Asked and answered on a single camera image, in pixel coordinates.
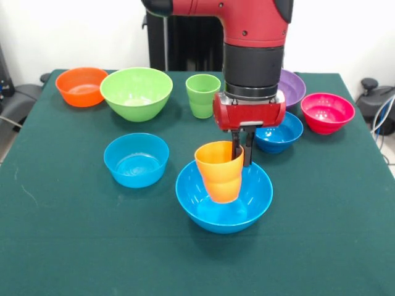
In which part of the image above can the black pedestal leg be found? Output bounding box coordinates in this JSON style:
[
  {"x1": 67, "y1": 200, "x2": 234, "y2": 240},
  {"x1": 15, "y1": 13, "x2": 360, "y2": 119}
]
[
  {"x1": 0, "y1": 72, "x2": 52, "y2": 124},
  {"x1": 354, "y1": 77, "x2": 395, "y2": 136}
]

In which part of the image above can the orange cup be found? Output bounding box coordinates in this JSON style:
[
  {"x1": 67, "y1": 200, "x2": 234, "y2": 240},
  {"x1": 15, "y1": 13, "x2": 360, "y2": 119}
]
[{"x1": 194, "y1": 141, "x2": 245, "y2": 204}]

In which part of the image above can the large light blue bowl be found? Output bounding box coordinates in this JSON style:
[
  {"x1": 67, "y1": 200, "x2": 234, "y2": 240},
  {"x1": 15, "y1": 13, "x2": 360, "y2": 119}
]
[{"x1": 175, "y1": 159, "x2": 274, "y2": 234}]

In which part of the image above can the small light blue bowl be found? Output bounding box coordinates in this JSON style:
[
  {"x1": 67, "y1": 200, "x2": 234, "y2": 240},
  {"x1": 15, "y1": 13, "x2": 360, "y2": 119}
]
[{"x1": 103, "y1": 133, "x2": 170, "y2": 189}]

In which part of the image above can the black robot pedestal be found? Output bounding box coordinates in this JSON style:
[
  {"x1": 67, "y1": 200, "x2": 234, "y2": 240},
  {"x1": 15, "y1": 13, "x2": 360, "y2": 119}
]
[{"x1": 141, "y1": 12, "x2": 226, "y2": 72}]

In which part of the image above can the large purple bowl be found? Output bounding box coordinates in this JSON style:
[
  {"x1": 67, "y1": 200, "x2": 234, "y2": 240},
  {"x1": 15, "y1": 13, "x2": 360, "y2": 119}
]
[{"x1": 279, "y1": 69, "x2": 307, "y2": 109}]

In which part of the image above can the small pink bowl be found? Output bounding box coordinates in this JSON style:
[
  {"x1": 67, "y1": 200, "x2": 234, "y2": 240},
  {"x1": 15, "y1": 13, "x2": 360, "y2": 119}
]
[{"x1": 300, "y1": 92, "x2": 356, "y2": 136}]

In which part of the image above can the small dark blue bowl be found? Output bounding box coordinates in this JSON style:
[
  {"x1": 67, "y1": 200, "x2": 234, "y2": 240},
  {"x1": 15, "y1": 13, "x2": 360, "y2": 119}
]
[{"x1": 253, "y1": 111, "x2": 304, "y2": 154}]

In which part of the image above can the green cup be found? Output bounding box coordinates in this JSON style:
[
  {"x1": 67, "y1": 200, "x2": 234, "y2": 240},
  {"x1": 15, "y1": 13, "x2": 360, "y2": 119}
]
[{"x1": 185, "y1": 73, "x2": 222, "y2": 120}]

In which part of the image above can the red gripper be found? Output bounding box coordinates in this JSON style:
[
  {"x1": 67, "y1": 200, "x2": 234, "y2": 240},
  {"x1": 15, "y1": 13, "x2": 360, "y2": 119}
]
[{"x1": 212, "y1": 91, "x2": 286, "y2": 168}]

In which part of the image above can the orange bowl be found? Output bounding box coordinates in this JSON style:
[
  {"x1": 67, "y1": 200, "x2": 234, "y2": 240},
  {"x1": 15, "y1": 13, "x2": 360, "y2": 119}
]
[{"x1": 55, "y1": 67, "x2": 109, "y2": 108}]

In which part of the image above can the dark green table cloth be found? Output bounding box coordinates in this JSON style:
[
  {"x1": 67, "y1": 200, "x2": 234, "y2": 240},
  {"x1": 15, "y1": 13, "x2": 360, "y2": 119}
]
[{"x1": 0, "y1": 69, "x2": 395, "y2": 296}]

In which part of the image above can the floor cable tangle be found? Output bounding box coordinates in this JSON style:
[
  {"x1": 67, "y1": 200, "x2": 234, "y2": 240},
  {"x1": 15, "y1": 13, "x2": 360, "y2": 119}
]
[{"x1": 372, "y1": 94, "x2": 395, "y2": 164}]

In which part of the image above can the large green bowl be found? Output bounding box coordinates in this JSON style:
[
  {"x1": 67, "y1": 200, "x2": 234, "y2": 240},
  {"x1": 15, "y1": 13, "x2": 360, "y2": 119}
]
[{"x1": 99, "y1": 67, "x2": 174, "y2": 123}]

